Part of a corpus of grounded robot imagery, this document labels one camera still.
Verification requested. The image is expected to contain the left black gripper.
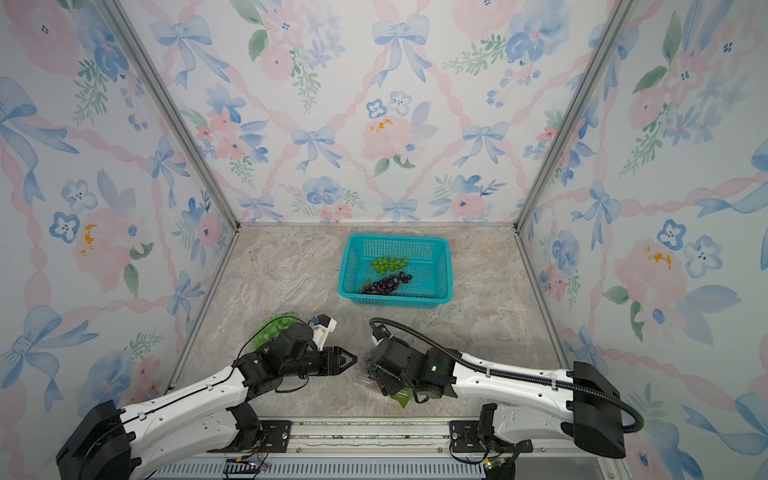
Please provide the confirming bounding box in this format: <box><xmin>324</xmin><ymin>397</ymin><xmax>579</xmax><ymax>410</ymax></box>
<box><xmin>284</xmin><ymin>344</ymin><xmax>354</xmax><ymax>378</ymax></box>

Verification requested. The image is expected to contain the green grape leaf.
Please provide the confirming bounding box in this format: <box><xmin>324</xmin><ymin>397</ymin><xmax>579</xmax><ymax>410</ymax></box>
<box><xmin>391</xmin><ymin>387</ymin><xmax>414</xmax><ymax>408</ymax></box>

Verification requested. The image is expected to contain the clear plastic clamshell container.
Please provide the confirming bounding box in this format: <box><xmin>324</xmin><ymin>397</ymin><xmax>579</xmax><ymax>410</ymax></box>
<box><xmin>248</xmin><ymin>310</ymin><xmax>306</xmax><ymax>355</ymax></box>

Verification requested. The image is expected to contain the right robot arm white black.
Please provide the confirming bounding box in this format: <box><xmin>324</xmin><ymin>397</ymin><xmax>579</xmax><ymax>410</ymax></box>
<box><xmin>366</xmin><ymin>331</ymin><xmax>645</xmax><ymax>459</ymax></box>

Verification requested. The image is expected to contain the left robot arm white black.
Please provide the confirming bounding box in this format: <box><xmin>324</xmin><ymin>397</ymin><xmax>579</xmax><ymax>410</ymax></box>
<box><xmin>56</xmin><ymin>318</ymin><xmax>357</xmax><ymax>479</ymax></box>

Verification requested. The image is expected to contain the purple red grape bunch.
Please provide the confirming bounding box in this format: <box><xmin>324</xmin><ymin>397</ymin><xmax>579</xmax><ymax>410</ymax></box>
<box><xmin>360</xmin><ymin>271</ymin><xmax>413</xmax><ymax>296</ymax></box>

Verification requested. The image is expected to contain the small green grape bunch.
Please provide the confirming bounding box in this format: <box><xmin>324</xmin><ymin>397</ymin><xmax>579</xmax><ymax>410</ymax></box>
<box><xmin>370</xmin><ymin>256</ymin><xmax>408</xmax><ymax>275</ymax></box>

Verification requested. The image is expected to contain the teal plastic basket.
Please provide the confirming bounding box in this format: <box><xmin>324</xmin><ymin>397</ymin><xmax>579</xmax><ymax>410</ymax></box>
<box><xmin>338</xmin><ymin>234</ymin><xmax>453</xmax><ymax>309</ymax></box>

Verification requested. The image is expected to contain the thin black left cable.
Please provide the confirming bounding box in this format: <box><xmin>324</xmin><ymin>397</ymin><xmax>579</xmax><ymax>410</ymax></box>
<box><xmin>236</xmin><ymin>315</ymin><xmax>313</xmax><ymax>394</ymax></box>

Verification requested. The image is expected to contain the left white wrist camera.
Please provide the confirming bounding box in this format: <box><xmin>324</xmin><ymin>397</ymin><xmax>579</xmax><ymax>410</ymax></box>
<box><xmin>308</xmin><ymin>314</ymin><xmax>337</xmax><ymax>350</ymax></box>

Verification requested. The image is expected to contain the aluminium front rail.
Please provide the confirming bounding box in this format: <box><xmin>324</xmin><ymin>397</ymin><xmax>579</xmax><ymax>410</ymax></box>
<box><xmin>116</xmin><ymin>416</ymin><xmax>631</xmax><ymax>480</ymax></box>

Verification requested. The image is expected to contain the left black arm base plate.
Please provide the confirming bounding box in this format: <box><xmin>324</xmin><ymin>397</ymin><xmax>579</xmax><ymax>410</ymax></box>
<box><xmin>210</xmin><ymin>420</ymin><xmax>293</xmax><ymax>454</ymax></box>

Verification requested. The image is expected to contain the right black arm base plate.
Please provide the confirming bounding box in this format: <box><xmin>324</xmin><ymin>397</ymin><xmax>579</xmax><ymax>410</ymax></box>
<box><xmin>448</xmin><ymin>420</ymin><xmax>533</xmax><ymax>457</ymax></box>

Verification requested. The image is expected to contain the left aluminium corner post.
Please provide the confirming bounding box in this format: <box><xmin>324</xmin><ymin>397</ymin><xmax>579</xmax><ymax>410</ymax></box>
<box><xmin>96</xmin><ymin>1</ymin><xmax>240</xmax><ymax>232</ymax></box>

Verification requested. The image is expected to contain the aluminium corner post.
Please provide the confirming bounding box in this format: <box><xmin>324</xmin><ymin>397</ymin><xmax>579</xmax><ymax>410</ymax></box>
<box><xmin>96</xmin><ymin>1</ymin><xmax>240</xmax><ymax>232</ymax></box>
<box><xmin>514</xmin><ymin>0</ymin><xmax>637</xmax><ymax>236</ymax></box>

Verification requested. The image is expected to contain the right aluminium corner post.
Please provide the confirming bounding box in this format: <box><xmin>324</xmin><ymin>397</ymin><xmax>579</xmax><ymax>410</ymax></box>
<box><xmin>514</xmin><ymin>0</ymin><xmax>637</xmax><ymax>236</ymax></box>

